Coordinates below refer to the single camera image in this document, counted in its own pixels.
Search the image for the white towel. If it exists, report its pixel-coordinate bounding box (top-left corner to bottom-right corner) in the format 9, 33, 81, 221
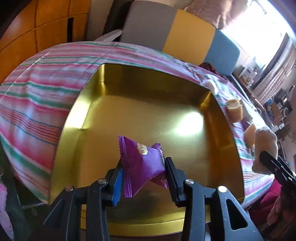
252, 127, 278, 175

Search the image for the yellow sponge block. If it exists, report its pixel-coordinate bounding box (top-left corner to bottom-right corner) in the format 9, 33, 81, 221
226, 99, 243, 123
244, 123, 256, 148

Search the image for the purple snack packet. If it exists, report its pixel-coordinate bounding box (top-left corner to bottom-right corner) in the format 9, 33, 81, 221
118, 136, 168, 198

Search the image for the gold metal tin box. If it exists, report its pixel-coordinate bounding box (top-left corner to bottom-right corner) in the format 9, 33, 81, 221
49, 63, 245, 238

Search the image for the white cotton ball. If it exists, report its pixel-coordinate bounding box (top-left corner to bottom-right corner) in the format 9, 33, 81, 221
202, 79, 219, 95

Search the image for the striped pink green bedsheet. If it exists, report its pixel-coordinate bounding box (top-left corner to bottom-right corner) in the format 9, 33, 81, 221
0, 41, 276, 209

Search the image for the pink window curtain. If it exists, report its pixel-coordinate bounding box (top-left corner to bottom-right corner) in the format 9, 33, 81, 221
184, 0, 248, 30

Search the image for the orange wooden wardrobe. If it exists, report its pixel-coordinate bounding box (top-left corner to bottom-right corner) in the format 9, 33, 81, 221
1, 0, 91, 81

